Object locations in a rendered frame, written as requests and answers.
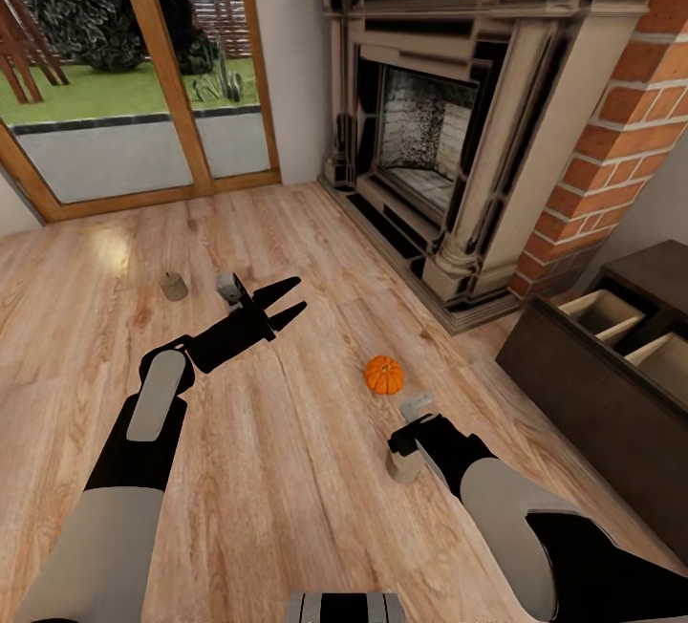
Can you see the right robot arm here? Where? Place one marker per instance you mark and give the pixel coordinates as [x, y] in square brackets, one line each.
[561, 564]

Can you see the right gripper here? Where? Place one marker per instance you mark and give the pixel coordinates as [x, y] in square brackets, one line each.
[402, 440]

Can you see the robot trunk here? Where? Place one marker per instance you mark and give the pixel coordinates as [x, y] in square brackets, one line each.
[344, 608]

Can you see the pillar candle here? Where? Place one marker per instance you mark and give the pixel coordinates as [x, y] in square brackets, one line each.
[173, 286]
[404, 470]

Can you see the pumpkin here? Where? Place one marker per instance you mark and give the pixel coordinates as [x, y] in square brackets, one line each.
[384, 375]

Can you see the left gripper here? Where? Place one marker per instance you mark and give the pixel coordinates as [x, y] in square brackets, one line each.
[250, 324]

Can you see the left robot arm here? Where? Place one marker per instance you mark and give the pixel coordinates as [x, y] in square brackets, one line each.
[98, 570]

